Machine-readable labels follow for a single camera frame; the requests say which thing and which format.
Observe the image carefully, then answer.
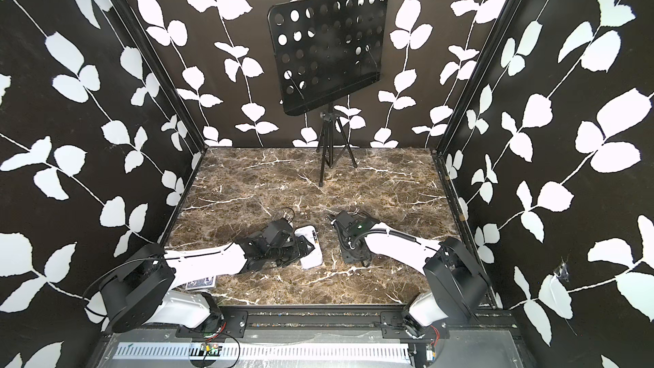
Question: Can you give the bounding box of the white digital alarm clock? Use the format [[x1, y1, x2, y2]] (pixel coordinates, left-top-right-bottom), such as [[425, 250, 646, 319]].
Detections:
[[295, 225, 324, 270]]

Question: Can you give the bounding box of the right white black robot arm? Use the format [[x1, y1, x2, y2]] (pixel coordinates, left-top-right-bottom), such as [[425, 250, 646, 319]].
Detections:
[[331, 211, 491, 339]]

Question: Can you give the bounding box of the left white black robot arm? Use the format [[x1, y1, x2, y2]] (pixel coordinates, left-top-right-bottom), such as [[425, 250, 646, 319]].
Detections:
[[85, 218, 322, 337]]

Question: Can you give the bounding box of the blue playing card deck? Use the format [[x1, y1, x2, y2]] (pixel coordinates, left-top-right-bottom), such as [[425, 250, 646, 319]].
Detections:
[[185, 276, 216, 291]]

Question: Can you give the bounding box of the black perforated music stand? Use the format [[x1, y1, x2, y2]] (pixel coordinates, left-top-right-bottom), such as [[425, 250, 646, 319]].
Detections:
[[267, 0, 388, 170]]

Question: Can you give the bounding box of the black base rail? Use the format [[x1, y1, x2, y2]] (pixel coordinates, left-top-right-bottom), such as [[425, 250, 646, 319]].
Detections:
[[175, 306, 517, 341]]

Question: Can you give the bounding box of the white slotted cable duct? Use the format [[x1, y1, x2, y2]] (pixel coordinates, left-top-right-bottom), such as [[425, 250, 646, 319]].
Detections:
[[112, 342, 410, 363]]

